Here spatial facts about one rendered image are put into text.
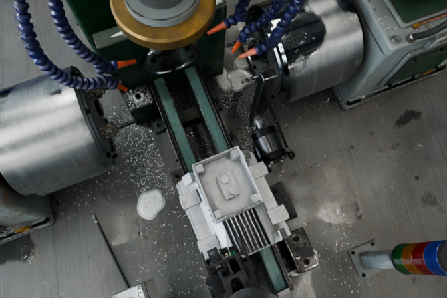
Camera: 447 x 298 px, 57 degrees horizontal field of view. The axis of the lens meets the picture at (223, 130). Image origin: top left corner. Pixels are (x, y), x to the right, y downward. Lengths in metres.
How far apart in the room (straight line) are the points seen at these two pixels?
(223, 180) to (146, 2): 0.36
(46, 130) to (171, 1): 0.37
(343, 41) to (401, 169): 0.47
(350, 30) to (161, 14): 0.44
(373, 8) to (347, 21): 0.07
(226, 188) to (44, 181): 0.38
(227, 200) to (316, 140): 0.47
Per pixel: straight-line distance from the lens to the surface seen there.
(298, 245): 1.09
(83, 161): 0.89
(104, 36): 0.94
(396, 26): 0.99
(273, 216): 0.87
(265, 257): 1.02
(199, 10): 0.72
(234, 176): 0.83
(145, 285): 0.87
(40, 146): 0.88
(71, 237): 1.19
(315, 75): 0.95
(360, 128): 1.26
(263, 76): 0.76
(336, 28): 0.95
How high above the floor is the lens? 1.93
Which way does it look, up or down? 72 degrees down
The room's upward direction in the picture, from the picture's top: 4 degrees clockwise
